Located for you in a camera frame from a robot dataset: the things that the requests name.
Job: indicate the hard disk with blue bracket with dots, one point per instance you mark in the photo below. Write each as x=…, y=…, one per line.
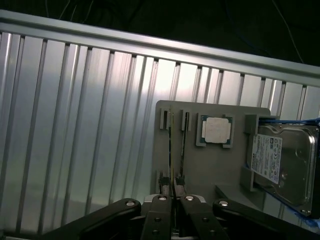
x=287, y=160

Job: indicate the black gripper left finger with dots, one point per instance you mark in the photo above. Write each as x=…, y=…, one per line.
x=155, y=220

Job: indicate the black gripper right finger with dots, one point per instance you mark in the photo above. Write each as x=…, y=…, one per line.
x=197, y=220

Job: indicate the grey parts rack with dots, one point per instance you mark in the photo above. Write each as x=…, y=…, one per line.
x=215, y=162

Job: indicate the silver CPU chip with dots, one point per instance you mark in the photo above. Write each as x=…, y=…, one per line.
x=217, y=130

